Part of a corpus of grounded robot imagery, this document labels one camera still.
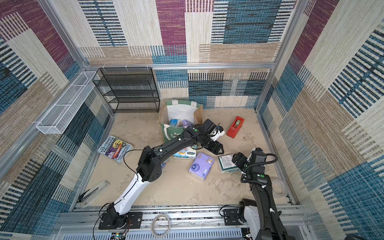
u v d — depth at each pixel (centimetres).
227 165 85
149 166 58
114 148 97
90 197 79
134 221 73
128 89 110
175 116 101
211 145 79
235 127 103
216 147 79
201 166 85
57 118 71
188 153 91
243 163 76
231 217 74
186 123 102
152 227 71
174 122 101
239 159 77
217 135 78
